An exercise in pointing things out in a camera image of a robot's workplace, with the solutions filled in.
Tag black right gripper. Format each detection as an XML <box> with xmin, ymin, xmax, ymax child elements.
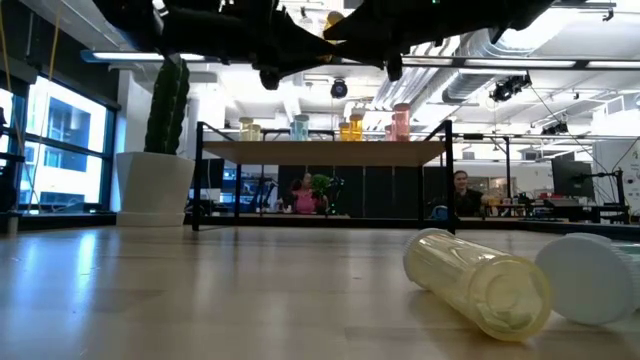
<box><xmin>323</xmin><ymin>0</ymin><xmax>451</xmax><ymax>83</ymax></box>

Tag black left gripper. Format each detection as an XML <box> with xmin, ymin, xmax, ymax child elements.
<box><xmin>160</xmin><ymin>0</ymin><xmax>337</xmax><ymax>91</ymax></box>

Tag white round lid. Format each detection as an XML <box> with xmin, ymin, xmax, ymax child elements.
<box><xmin>534</xmin><ymin>232</ymin><xmax>640</xmax><ymax>326</ymax></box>

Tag wooden shelf black metal legs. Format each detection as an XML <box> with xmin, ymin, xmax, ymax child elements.
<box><xmin>192</xmin><ymin>119</ymin><xmax>457</xmax><ymax>235</ymax></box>

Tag black round hanging device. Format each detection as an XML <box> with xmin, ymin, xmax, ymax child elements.
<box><xmin>329</xmin><ymin>78</ymin><xmax>350</xmax><ymax>100</ymax></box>

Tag green background plant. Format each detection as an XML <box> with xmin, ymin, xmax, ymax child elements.
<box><xmin>309</xmin><ymin>173</ymin><xmax>346</xmax><ymax>215</ymax></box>

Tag green cactus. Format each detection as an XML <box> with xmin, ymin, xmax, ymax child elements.
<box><xmin>143</xmin><ymin>55</ymin><xmax>191</xmax><ymax>155</ymax></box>

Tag person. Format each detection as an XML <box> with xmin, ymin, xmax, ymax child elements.
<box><xmin>277</xmin><ymin>172</ymin><xmax>329</xmax><ymax>216</ymax></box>
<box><xmin>452</xmin><ymin>169</ymin><xmax>494</xmax><ymax>219</ymax></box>

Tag black ceiling spotlight cluster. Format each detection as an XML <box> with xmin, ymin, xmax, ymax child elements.
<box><xmin>488</xmin><ymin>73</ymin><xmax>534</xmax><ymax>104</ymax></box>
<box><xmin>542</xmin><ymin>119</ymin><xmax>571</xmax><ymax>137</ymax></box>

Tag long ceiling light strip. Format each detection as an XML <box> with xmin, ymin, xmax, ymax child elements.
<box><xmin>399</xmin><ymin>54</ymin><xmax>640</xmax><ymax>71</ymax></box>

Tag dark partition panels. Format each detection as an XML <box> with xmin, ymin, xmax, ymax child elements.
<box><xmin>277</xmin><ymin>165</ymin><xmax>454</xmax><ymax>217</ymax></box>

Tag white hexagonal plant pot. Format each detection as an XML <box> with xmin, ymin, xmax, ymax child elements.
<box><xmin>115</xmin><ymin>151</ymin><xmax>196</xmax><ymax>229</ymax></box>

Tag black computer monitor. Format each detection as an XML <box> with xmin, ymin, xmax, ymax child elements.
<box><xmin>551</xmin><ymin>158</ymin><xmax>595</xmax><ymax>199</ymax></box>

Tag large window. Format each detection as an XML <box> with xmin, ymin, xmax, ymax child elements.
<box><xmin>0</xmin><ymin>74</ymin><xmax>119</xmax><ymax>211</ymax></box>

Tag silver ceiling air duct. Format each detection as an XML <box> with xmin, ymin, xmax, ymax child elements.
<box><xmin>442</xmin><ymin>24</ymin><xmax>576</xmax><ymax>104</ymax></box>

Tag black aluminium table frame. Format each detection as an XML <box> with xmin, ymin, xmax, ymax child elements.
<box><xmin>184</xmin><ymin>213</ymin><xmax>640</xmax><ymax>241</ymax></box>

